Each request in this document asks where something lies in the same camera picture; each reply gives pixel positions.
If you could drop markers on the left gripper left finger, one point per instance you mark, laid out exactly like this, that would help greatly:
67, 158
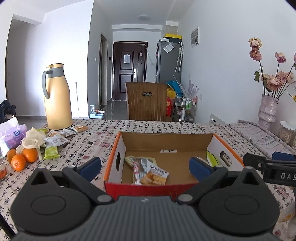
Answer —
80, 177

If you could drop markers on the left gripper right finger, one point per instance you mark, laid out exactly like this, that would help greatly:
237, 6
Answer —
208, 177

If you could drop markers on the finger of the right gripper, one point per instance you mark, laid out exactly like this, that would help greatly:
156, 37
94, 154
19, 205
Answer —
259, 163
279, 156

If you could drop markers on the orange chip snack packet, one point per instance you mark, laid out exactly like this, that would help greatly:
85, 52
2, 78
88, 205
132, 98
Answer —
155, 176

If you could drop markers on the folded pink grey cloth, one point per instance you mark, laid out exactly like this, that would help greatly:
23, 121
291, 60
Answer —
263, 139

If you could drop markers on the glass jar with seeds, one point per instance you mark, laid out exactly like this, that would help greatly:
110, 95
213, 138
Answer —
287, 134

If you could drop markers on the calligraphy print tablecloth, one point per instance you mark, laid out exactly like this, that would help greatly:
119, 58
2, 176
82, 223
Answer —
98, 141

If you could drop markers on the green snack packet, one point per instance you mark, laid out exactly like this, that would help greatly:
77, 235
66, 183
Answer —
51, 152

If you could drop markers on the pink ceramic vase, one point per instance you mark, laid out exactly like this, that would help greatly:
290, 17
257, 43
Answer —
267, 111

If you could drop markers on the white grey snack packet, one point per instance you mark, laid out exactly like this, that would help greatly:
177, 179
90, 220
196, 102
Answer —
56, 140

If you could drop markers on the orange cracker packet by thermos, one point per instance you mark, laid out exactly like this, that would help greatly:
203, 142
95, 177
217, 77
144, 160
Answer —
79, 128

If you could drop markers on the orange tangerine right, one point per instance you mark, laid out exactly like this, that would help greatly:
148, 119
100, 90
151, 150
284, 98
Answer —
31, 155

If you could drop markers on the orange tangerine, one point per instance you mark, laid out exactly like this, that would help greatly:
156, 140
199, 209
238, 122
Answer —
31, 155
18, 162
11, 153

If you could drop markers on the white red snack packet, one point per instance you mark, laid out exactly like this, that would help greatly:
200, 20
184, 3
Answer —
136, 172

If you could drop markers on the white crumpled wrapper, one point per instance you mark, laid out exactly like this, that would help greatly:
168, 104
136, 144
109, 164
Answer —
34, 140

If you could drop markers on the blue plastic stool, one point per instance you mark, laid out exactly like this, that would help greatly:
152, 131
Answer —
98, 114

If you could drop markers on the orange white cardboard box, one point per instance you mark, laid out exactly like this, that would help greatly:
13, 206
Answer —
172, 153

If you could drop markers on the grey snack packet in box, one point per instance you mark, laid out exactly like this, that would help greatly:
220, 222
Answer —
141, 162

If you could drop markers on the orange tangerine front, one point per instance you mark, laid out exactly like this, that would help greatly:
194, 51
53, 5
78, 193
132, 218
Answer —
18, 162

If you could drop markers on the dried pink rose bouquet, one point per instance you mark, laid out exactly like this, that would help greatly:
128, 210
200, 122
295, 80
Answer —
274, 84

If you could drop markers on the metal utility cart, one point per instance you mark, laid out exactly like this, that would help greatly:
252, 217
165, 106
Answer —
184, 108

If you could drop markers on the orange tangerine left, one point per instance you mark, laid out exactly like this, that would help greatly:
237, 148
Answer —
11, 153

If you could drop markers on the purple tissue pack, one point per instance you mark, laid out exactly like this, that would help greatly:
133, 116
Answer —
11, 135

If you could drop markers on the red gift box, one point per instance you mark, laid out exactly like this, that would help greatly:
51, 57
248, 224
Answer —
170, 106

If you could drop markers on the yellow thermos jug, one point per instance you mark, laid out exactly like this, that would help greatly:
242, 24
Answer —
56, 97

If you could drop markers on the black bag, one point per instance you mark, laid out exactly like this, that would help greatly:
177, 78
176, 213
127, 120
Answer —
7, 111

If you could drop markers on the grey refrigerator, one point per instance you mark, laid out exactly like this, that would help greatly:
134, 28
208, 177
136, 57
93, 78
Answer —
166, 57

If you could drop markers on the dark brown entrance door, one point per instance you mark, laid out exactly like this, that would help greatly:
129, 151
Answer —
129, 65

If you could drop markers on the white umbrella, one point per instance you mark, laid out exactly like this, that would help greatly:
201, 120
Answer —
180, 57

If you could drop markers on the yellow box on fridge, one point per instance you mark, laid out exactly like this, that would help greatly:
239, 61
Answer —
167, 35

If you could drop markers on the ceiling lamp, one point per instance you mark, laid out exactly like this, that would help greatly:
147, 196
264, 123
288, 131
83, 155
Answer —
144, 17

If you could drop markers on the wall electrical panel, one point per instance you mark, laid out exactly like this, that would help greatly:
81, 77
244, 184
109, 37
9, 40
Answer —
195, 37

